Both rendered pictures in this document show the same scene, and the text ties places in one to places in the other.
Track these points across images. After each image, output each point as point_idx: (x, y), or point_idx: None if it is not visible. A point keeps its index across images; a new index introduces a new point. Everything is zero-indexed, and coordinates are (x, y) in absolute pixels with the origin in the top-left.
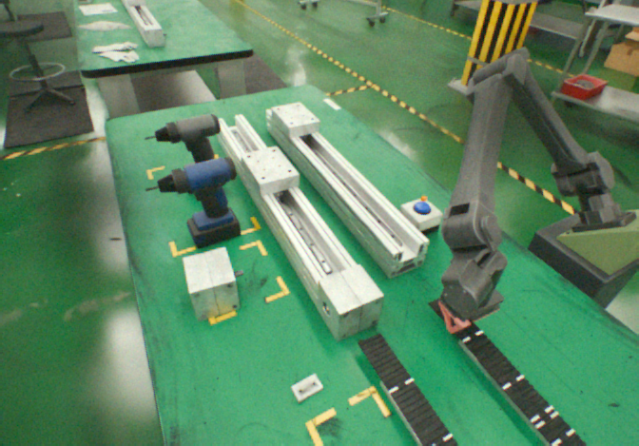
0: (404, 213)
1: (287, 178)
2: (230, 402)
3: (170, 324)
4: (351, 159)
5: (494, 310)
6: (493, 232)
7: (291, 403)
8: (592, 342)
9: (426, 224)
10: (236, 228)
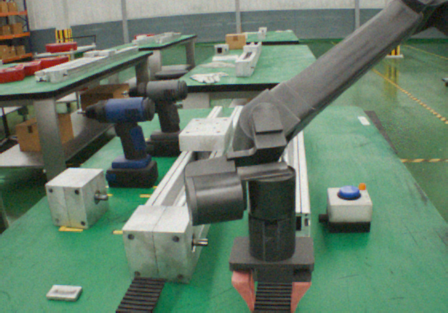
0: (327, 198)
1: (210, 136)
2: (10, 274)
3: (37, 220)
4: (334, 159)
5: (298, 281)
6: (261, 122)
7: (42, 296)
8: None
9: (344, 213)
10: (146, 177)
